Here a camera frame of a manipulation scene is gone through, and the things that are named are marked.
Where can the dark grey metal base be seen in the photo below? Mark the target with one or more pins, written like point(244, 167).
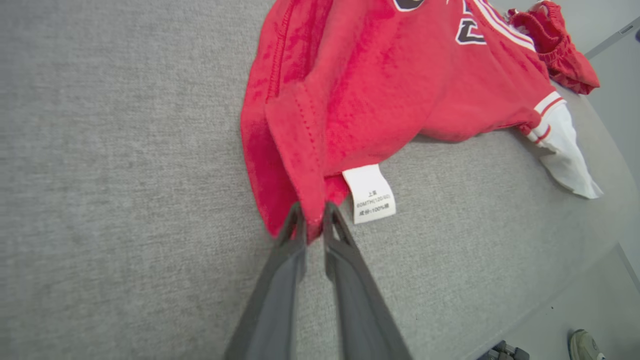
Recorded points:
point(502, 352)

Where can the grey fabric sofa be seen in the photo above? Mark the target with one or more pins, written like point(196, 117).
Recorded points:
point(125, 175)

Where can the olive green shoe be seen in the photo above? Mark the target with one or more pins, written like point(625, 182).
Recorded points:
point(585, 346)

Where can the red shorts white stripe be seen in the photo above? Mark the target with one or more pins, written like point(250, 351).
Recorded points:
point(560, 45)

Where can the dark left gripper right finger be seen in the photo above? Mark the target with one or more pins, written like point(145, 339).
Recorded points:
point(362, 310)

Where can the grey partition base rail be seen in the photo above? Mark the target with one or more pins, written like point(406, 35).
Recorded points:
point(612, 36)

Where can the red white jersey shirt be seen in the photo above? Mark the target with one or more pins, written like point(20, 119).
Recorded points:
point(375, 90)

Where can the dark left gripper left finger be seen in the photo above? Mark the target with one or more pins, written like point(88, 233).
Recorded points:
point(272, 310)

